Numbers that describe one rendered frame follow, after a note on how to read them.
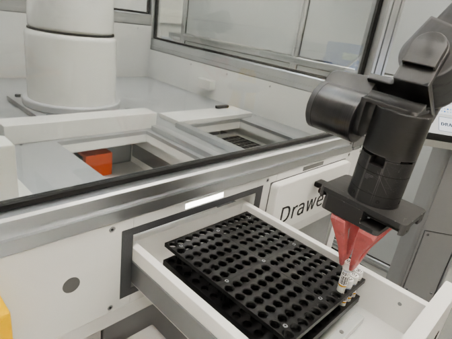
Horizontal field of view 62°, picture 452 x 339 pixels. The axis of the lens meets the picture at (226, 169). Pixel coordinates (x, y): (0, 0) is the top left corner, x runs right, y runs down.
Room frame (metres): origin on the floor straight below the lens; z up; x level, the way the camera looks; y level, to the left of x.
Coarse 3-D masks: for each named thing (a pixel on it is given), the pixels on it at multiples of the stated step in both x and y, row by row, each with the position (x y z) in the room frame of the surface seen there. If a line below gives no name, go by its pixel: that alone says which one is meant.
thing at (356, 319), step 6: (354, 312) 0.43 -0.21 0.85; (348, 318) 0.41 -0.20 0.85; (354, 318) 0.41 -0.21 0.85; (360, 318) 0.42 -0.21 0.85; (342, 324) 0.40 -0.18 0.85; (348, 324) 0.40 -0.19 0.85; (354, 324) 0.40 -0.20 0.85; (360, 324) 0.41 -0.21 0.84; (336, 330) 0.39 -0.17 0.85; (342, 330) 0.39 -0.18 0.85; (348, 330) 0.39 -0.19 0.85; (354, 330) 0.40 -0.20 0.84; (330, 336) 0.37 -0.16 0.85; (336, 336) 0.38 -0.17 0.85; (342, 336) 0.38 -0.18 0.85; (348, 336) 0.39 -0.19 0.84
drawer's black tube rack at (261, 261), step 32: (224, 224) 0.53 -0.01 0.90; (256, 224) 0.54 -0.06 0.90; (192, 256) 0.43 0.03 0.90; (224, 256) 0.44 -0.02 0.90; (256, 256) 0.45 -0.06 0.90; (288, 256) 0.47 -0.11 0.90; (320, 256) 0.48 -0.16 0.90; (192, 288) 0.41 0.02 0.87; (224, 288) 0.38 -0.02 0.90; (256, 288) 0.39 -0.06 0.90; (288, 288) 0.39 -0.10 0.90; (320, 288) 0.44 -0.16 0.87; (256, 320) 0.36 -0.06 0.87; (288, 320) 0.34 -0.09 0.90
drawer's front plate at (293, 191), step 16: (304, 176) 0.72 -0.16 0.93; (320, 176) 0.76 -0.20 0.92; (336, 176) 0.82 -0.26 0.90; (272, 192) 0.65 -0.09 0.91; (288, 192) 0.67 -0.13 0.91; (304, 192) 0.72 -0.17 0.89; (272, 208) 0.65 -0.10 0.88; (304, 208) 0.73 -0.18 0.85; (320, 208) 0.79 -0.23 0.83; (288, 224) 0.69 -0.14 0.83
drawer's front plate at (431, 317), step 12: (444, 288) 0.40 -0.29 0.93; (432, 300) 0.37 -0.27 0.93; (444, 300) 0.38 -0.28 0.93; (432, 312) 0.35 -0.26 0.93; (444, 312) 0.36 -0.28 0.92; (420, 324) 0.33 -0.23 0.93; (432, 324) 0.33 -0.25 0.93; (408, 336) 0.31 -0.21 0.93; (420, 336) 0.31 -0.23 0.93; (432, 336) 0.35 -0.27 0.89
